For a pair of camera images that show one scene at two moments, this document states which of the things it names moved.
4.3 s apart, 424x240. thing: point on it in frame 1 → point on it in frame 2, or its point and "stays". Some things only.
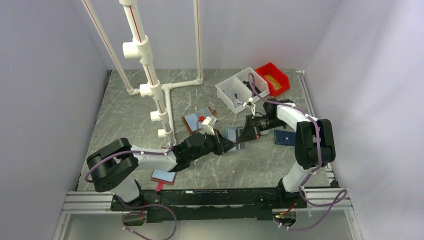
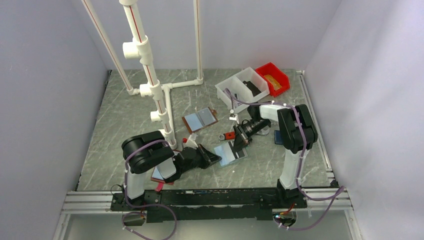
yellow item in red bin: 276,85 stays
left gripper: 223,146 → 211,157
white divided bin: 235,91 stays
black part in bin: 247,83 stays
